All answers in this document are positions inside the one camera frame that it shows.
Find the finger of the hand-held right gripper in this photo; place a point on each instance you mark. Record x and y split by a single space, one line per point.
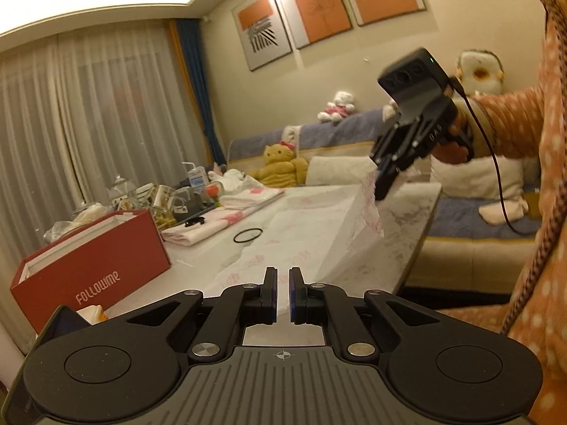
421 141
383 150

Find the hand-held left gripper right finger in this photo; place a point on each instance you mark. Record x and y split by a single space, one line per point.
294 294

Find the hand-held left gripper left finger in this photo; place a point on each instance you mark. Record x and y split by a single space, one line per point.
271 294

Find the black rubber band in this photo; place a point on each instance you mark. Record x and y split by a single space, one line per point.
234 236

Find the white pink-printed shopping bag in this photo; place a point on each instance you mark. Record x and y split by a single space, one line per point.
310 217

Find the large white pink folded bag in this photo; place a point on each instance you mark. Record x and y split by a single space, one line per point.
199 228

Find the small folded bag red print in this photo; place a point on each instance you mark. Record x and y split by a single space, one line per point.
252 195

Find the clear plastic bag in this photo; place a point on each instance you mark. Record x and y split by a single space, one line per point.
84 217

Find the person's right hand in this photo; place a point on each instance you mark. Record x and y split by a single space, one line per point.
449 154

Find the cream pillow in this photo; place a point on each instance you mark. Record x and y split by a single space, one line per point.
336 170
478 181

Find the toast plush pillow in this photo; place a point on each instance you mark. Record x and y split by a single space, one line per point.
480 73

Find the white teddy bear pink dress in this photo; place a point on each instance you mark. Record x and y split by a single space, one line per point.
339 106

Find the grey blue sofa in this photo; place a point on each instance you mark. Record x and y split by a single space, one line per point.
456 212

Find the yellow plush cat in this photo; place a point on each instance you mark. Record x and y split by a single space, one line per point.
279 164

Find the white plush toy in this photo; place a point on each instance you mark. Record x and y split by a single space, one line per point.
250 182

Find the orange toy in clear box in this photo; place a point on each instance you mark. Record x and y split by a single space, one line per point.
212 190

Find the glass coffee server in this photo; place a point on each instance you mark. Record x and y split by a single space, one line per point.
186 206

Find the white plush cat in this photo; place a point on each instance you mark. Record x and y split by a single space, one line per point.
230 177

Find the milk carton with straw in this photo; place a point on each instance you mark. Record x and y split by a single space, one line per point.
198 179

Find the person's orange dotted robe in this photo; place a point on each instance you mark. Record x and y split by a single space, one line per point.
553 186

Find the striped mug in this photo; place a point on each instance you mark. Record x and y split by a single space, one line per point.
144 191

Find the white orange power cube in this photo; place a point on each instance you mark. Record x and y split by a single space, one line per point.
95 314

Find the glass teapot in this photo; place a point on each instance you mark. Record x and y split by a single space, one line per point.
122 190

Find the red cardboard box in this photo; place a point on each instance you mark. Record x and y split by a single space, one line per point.
88 270

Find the blue curtain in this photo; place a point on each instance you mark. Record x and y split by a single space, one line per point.
195 75

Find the white sheer curtain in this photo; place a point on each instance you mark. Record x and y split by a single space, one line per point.
88 119

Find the wall picture orange arch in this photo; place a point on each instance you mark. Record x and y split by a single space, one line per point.
319 4

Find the wall picture black stripes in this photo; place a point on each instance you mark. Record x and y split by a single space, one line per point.
261 26

